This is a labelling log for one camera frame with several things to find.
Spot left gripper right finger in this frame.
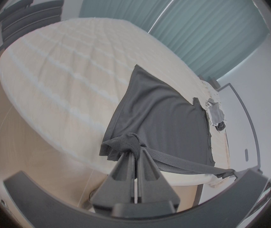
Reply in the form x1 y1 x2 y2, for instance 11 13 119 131
137 149 181 205

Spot bed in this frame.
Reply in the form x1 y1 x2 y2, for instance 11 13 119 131
0 18 262 206

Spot black chest of drawers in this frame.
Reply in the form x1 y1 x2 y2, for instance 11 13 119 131
1 0 65 42

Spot white printed pillow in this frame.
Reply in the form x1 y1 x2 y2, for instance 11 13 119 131
200 80 221 109

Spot pile of clothes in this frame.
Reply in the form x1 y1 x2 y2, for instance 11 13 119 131
206 98 227 131

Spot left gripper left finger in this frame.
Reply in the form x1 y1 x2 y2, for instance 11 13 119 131
92 151 136 205

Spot blue-green curtain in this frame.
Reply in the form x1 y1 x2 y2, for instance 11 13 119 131
78 0 188 33
147 0 269 79

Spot grey bedside table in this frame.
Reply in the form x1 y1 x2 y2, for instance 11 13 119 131
198 76 221 90

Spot black T-shirt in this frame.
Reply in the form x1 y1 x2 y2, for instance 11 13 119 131
99 64 238 179

